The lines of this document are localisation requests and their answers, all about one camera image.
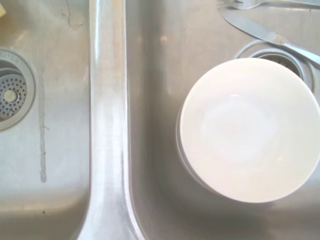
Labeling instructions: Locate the stainless steel double sink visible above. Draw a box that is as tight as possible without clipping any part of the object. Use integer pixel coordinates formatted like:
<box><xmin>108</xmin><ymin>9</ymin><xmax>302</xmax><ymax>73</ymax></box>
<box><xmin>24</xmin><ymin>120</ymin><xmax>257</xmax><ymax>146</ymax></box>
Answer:
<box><xmin>0</xmin><ymin>0</ymin><xmax>320</xmax><ymax>240</ymax></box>

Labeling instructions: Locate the white ceramic bowl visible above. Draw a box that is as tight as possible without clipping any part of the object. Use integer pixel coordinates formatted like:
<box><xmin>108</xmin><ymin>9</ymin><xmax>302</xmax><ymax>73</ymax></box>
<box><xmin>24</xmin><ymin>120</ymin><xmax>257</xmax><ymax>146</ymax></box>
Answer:
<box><xmin>176</xmin><ymin>57</ymin><xmax>320</xmax><ymax>203</ymax></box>

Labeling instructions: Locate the silver table knife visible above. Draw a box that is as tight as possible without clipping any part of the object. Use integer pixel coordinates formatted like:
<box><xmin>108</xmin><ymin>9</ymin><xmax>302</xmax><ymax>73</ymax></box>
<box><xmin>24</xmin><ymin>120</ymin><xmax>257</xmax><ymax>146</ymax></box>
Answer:
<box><xmin>219</xmin><ymin>7</ymin><xmax>320</xmax><ymax>67</ymax></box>

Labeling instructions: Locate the open metal sink drain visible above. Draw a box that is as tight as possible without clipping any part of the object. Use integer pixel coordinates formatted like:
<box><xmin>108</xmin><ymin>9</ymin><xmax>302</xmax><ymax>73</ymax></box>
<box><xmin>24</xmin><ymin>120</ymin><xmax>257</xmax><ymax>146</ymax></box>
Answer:
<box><xmin>234</xmin><ymin>39</ymin><xmax>320</xmax><ymax>86</ymax></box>

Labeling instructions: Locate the silver fork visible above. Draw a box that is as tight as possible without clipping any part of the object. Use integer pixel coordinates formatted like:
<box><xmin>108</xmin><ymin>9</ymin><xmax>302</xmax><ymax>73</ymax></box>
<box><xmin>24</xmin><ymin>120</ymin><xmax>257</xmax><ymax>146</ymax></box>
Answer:
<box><xmin>217</xmin><ymin>0</ymin><xmax>320</xmax><ymax>12</ymax></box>

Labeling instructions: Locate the perforated metal drain strainer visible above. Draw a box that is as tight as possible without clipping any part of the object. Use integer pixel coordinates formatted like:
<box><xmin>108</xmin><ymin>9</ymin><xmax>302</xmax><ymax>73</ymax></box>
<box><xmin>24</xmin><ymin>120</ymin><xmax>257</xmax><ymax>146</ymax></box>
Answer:
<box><xmin>0</xmin><ymin>46</ymin><xmax>37</xmax><ymax>131</ymax></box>

